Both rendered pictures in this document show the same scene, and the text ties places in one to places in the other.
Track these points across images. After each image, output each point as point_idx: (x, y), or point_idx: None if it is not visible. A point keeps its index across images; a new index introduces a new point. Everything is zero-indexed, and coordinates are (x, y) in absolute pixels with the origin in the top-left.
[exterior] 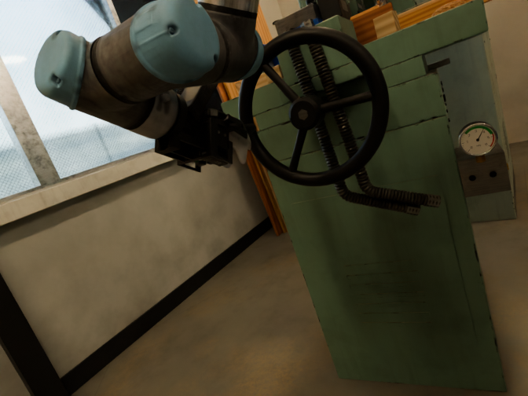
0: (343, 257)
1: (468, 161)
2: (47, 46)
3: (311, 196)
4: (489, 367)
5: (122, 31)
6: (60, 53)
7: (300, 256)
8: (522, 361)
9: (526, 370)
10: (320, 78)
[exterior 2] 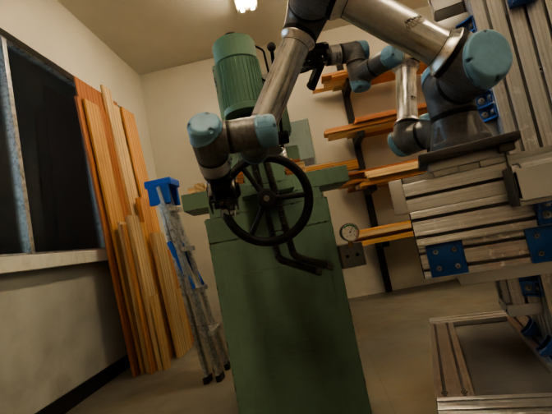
0: (263, 321)
1: (345, 246)
2: (201, 116)
3: (243, 271)
4: (362, 405)
5: (248, 121)
6: (215, 120)
7: (227, 324)
8: (379, 410)
9: (382, 413)
10: (268, 185)
